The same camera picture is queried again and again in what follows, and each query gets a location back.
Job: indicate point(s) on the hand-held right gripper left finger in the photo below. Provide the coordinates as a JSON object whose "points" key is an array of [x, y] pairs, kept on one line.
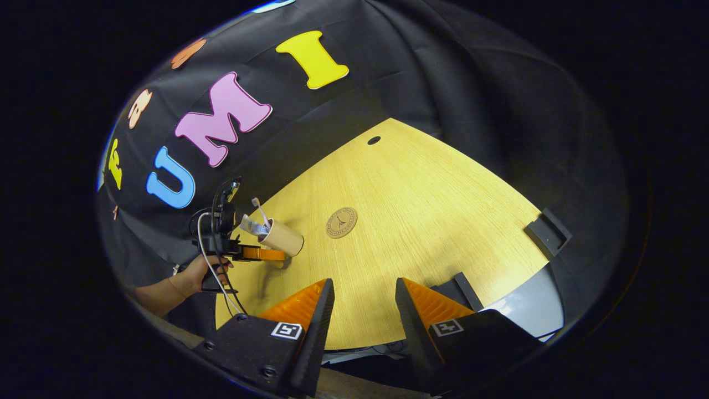
{"points": [[320, 332]]}

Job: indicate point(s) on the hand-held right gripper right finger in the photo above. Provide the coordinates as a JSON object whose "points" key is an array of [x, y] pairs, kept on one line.
{"points": [[412, 332]]}

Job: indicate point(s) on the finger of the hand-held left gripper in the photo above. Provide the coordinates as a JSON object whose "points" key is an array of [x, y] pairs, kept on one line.
{"points": [[266, 254]]}

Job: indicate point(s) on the beige cup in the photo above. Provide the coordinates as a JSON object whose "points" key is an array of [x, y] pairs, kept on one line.
{"points": [[285, 238]]}

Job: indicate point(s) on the white toothpaste tube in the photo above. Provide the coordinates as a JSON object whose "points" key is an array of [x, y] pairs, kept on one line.
{"points": [[253, 225]]}

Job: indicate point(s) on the round cork coaster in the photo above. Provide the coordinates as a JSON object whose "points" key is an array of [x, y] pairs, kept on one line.
{"points": [[341, 223]]}

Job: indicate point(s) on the wooden desktop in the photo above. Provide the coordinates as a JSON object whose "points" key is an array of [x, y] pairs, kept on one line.
{"points": [[421, 221]]}

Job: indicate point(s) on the black backdrop cloth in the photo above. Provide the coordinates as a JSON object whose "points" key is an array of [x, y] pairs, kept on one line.
{"points": [[443, 72]]}

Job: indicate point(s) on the black desk bracket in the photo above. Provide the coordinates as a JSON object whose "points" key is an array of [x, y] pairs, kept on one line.
{"points": [[548, 235]]}

